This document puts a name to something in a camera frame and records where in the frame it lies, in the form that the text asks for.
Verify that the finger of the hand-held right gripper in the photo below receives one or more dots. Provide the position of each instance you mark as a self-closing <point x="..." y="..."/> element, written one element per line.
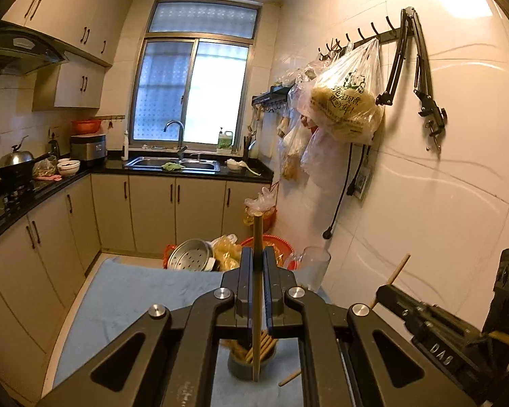
<point x="445" y="354"/>
<point x="424" y="307"/>

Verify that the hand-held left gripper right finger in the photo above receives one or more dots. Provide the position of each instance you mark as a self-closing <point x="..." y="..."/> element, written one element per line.
<point x="269" y="282"/>

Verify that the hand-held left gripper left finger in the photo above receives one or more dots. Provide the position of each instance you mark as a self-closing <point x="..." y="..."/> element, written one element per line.
<point x="247" y="282"/>

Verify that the wooden chopstick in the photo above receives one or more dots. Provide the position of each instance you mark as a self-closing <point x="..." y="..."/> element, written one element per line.
<point x="289" y="378"/>
<point x="396" y="271"/>
<point x="258" y="305"/>

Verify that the bunch of wooden chopsticks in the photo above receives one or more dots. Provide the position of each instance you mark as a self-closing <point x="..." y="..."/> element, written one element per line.
<point x="248" y="349"/>

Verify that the dark round chopstick cup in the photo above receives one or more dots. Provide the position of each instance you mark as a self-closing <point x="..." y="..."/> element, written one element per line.
<point x="241" y="369"/>

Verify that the red plastic basket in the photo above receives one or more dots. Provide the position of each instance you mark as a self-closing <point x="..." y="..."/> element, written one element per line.
<point x="280" y="250"/>

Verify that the yellow plastic bag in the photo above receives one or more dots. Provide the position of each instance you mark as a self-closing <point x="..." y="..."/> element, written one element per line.
<point x="227" y="254"/>

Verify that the clear plastic measuring jug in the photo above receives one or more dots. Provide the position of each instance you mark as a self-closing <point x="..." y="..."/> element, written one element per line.
<point x="314" y="269"/>

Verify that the metal steamer pot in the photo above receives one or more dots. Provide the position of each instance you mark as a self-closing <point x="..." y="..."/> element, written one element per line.
<point x="191" y="256"/>

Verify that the tied white plastic bag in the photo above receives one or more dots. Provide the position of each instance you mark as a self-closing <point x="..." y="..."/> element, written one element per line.
<point x="261" y="203"/>

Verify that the white bowl with spoon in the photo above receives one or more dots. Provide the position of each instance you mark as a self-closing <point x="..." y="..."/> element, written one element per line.
<point x="237" y="165"/>

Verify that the light blue tablecloth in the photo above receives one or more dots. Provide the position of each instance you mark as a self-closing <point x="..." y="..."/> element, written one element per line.
<point x="127" y="301"/>

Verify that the black utensil holder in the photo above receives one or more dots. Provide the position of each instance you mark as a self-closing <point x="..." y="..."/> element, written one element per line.
<point x="249" y="146"/>

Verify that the steel kitchen sink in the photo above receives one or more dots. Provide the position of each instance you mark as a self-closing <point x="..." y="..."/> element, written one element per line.
<point x="174" y="165"/>

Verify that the green dish cloth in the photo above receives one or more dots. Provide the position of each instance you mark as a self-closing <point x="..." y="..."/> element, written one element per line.
<point x="172" y="166"/>

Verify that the beige lower cabinets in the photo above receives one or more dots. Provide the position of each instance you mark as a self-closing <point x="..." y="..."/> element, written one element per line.
<point x="123" y="216"/>

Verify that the beige cabinets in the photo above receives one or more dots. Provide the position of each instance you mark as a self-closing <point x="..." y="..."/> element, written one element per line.
<point x="76" y="21"/>
<point x="123" y="216"/>

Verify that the green detergent bottle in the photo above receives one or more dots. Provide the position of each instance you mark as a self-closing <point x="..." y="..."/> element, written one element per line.
<point x="225" y="140"/>

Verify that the white hanging plastic bags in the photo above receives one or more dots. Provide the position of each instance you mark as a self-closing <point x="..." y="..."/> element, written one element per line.
<point x="309" y="144"/>

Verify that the chrome sink faucet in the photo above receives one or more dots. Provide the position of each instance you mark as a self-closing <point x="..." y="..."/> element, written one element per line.
<point x="176" y="140"/>

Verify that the white slim bottle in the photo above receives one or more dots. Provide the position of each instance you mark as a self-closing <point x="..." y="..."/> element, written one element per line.
<point x="125" y="146"/>

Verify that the clear plastic bag of noodles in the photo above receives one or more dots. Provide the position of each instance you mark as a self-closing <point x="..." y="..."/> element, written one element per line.
<point x="348" y="101"/>

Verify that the silver rice cooker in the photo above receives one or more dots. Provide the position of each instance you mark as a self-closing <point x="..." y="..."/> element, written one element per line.
<point x="88" y="150"/>

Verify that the kitchen window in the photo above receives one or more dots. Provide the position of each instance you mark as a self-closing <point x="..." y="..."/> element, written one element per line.
<point x="195" y="80"/>

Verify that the white ceramic bowl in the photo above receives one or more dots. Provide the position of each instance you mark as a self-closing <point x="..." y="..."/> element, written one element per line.
<point x="68" y="168"/>
<point x="64" y="162"/>

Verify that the red plastic basin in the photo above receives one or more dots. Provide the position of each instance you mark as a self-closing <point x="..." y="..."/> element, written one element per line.
<point x="86" y="126"/>

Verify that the clear plastic bag with food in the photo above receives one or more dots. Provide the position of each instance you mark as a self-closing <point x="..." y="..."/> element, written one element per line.
<point x="46" y="167"/>

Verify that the dark metal kettle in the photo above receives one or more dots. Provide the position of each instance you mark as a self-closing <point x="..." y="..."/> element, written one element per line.
<point x="54" y="149"/>

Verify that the black wok with lid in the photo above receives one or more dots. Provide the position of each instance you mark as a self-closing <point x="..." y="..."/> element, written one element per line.
<point x="19" y="165"/>

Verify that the beige upper cabinets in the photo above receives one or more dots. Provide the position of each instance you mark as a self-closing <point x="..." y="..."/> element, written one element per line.
<point x="76" y="21"/>

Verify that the black range hood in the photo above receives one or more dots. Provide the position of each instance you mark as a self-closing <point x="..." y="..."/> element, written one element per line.
<point x="21" y="51"/>

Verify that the wall socket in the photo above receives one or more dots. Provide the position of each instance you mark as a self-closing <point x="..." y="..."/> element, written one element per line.
<point x="362" y="182"/>

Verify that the black wall shelf rack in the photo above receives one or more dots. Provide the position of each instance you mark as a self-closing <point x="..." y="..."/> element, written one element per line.
<point x="271" y="97"/>

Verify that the black wall hook rail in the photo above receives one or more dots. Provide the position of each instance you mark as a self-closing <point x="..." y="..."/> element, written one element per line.
<point x="364" y="38"/>

